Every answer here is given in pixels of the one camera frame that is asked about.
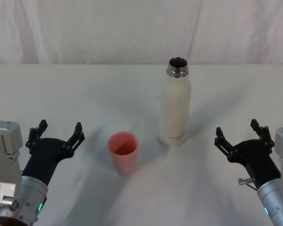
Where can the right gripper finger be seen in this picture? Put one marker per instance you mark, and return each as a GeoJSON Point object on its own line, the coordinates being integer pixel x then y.
{"type": "Point", "coordinates": [224, 143]}
{"type": "Point", "coordinates": [264, 135]}

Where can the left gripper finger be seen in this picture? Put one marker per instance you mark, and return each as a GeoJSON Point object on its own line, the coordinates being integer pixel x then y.
{"type": "Point", "coordinates": [76, 139]}
{"type": "Point", "coordinates": [34, 135]}

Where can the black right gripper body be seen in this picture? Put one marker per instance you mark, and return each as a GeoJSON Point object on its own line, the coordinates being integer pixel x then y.
{"type": "Point", "coordinates": [257, 155]}

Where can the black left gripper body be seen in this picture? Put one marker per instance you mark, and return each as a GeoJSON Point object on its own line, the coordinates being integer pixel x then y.
{"type": "Point", "coordinates": [46, 153]}

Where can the cream vacuum bottle steel neck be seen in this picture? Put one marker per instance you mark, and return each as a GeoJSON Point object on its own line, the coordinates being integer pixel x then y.
{"type": "Point", "coordinates": [175, 110]}

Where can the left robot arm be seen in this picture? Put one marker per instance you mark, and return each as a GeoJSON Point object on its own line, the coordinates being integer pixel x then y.
{"type": "Point", "coordinates": [4, 150]}

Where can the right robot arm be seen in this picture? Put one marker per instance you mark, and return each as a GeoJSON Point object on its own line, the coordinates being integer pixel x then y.
{"type": "Point", "coordinates": [272, 202]}

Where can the white table cloth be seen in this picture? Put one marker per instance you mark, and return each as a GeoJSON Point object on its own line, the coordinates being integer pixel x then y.
{"type": "Point", "coordinates": [89, 94]}

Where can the pink cup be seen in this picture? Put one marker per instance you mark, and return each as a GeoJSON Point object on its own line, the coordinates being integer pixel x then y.
{"type": "Point", "coordinates": [126, 162]}

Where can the white curtain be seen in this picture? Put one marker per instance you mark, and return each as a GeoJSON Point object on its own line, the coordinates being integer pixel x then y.
{"type": "Point", "coordinates": [108, 30]}

